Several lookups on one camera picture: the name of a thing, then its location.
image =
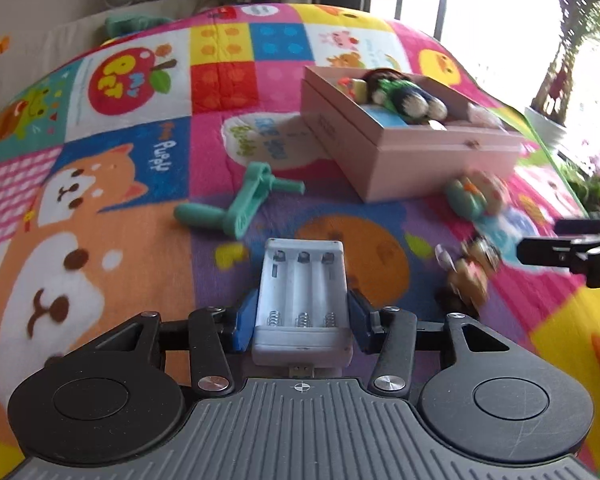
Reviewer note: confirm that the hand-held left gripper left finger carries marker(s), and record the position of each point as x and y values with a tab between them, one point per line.
245	322

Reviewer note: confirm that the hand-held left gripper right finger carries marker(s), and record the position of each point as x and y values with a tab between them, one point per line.
360	325

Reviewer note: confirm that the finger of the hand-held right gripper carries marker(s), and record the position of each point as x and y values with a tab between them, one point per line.
587	226
550	252

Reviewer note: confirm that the white battery charger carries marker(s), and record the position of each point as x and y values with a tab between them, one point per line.
302	300

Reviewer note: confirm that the pink cardboard box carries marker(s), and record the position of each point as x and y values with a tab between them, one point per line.
410	160

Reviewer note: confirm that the blue tissue pack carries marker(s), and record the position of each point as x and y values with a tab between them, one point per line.
390	117

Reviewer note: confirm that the crocheted doll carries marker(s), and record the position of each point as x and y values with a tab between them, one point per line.
402	95

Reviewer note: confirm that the yellow red toy camera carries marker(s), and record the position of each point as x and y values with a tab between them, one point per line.
354	89

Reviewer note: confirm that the pink flowering plant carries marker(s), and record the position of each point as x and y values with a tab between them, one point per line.
597	180

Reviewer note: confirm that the teal orange toy figure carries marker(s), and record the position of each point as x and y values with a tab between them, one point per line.
477	195

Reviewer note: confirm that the teal hand grip exerciser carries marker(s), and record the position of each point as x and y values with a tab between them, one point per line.
240	200

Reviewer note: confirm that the potted plant white pot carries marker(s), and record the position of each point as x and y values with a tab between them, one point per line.
555	85

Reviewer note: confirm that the colourful cartoon play mat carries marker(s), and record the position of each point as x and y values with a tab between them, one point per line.
130	185

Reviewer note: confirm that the green knitted item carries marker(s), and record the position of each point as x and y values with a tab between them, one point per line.
132	24

